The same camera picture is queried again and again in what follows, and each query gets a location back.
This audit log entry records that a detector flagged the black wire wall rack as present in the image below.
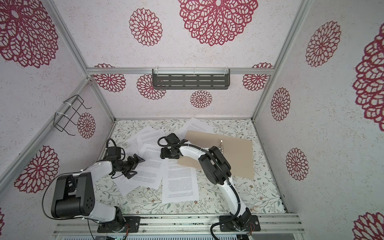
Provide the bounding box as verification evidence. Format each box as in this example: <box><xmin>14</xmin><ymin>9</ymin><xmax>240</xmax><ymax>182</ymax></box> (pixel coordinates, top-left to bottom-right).
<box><xmin>53</xmin><ymin>95</ymin><xmax>91</xmax><ymax>136</ymax></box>

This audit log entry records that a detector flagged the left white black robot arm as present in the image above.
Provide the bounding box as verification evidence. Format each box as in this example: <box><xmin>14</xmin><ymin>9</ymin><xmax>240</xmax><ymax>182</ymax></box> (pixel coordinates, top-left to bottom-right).
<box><xmin>45</xmin><ymin>138</ymin><xmax>145</xmax><ymax>233</ymax></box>

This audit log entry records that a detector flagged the brown cardboard folder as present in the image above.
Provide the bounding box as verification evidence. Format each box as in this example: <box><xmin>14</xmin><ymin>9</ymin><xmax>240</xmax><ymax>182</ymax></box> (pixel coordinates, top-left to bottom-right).
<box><xmin>185</xmin><ymin>131</ymin><xmax>254</xmax><ymax>180</ymax></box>

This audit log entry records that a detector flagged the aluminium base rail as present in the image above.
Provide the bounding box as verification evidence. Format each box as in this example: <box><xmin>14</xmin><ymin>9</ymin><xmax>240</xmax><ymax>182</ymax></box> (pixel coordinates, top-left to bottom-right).
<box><xmin>52</xmin><ymin>214</ymin><xmax>305</xmax><ymax>237</ymax></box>

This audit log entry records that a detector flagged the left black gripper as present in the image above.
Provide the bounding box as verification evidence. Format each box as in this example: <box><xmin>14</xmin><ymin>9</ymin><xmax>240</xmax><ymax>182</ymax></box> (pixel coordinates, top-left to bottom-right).
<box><xmin>116</xmin><ymin>153</ymin><xmax>145</xmax><ymax>179</ymax></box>

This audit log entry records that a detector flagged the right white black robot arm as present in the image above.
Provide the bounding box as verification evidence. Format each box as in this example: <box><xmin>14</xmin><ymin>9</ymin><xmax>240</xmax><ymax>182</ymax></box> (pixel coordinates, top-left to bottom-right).
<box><xmin>157</xmin><ymin>133</ymin><xmax>252</xmax><ymax>240</ymax></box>

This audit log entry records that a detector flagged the dark grey wall shelf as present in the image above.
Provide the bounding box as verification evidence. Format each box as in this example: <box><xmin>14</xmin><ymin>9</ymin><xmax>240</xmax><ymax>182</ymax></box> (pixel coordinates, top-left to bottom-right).
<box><xmin>152</xmin><ymin>69</ymin><xmax>231</xmax><ymax>90</ymax></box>

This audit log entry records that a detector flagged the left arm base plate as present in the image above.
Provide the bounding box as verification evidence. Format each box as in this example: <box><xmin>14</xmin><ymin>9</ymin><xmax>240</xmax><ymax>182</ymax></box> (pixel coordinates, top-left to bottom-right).
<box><xmin>97</xmin><ymin>217</ymin><xmax>141</xmax><ymax>233</ymax></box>

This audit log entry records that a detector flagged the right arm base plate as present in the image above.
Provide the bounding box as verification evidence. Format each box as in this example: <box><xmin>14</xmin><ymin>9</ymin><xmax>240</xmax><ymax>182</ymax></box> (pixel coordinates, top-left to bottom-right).
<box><xmin>220</xmin><ymin>215</ymin><xmax>261</xmax><ymax>232</ymax></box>

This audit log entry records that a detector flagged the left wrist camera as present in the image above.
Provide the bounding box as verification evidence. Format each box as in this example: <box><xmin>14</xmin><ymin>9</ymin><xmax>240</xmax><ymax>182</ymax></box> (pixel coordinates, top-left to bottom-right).
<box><xmin>104</xmin><ymin>147</ymin><xmax>126</xmax><ymax>162</ymax></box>

